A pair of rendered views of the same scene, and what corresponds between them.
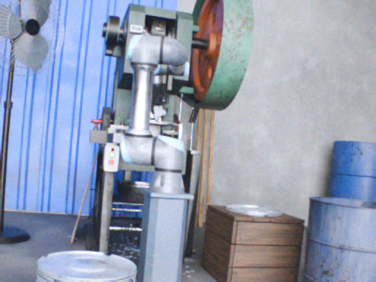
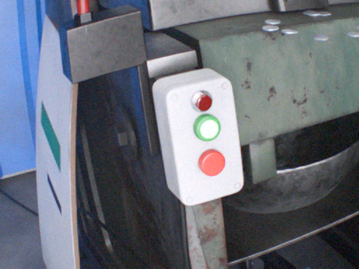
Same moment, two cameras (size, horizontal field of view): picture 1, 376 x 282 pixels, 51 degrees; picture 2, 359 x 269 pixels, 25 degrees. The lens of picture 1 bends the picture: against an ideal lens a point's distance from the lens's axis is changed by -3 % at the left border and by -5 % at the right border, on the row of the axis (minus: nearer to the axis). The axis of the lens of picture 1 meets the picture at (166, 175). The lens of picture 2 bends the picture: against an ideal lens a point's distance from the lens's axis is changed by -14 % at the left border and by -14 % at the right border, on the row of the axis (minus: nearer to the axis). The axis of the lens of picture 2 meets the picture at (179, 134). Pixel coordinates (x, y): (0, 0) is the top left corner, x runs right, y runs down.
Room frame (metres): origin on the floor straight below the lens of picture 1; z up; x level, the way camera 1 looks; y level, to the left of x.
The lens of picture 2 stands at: (1.21, 0.38, 0.92)
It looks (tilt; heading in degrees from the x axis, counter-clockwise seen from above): 20 degrees down; 356
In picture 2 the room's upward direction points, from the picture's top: 9 degrees counter-clockwise
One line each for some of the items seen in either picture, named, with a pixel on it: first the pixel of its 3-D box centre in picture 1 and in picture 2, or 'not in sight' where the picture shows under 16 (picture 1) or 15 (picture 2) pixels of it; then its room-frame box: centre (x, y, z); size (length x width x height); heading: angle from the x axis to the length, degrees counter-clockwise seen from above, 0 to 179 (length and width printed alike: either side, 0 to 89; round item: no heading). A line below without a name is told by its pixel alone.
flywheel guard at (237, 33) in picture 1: (202, 48); not in sight; (2.70, -0.17, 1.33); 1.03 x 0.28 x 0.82; 13
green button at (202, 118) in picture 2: not in sight; (207, 127); (2.12, 0.29, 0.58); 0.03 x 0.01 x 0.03; 103
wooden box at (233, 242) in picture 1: (250, 244); not in sight; (2.09, -0.47, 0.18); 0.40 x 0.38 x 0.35; 13
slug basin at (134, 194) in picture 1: (142, 192); (282, 156); (2.53, 0.14, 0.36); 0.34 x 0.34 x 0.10
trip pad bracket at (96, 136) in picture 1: (98, 146); (106, 81); (2.23, 0.39, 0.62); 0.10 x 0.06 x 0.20; 103
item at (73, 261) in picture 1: (87, 264); not in sight; (1.17, 0.21, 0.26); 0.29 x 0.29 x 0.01
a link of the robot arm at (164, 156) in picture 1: (168, 152); not in sight; (1.73, 0.00, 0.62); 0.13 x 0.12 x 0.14; 88
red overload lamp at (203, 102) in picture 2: not in sight; (202, 101); (2.13, 0.29, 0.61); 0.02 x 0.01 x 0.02; 103
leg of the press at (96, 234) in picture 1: (99, 172); (90, 120); (2.60, 0.43, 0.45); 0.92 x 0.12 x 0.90; 13
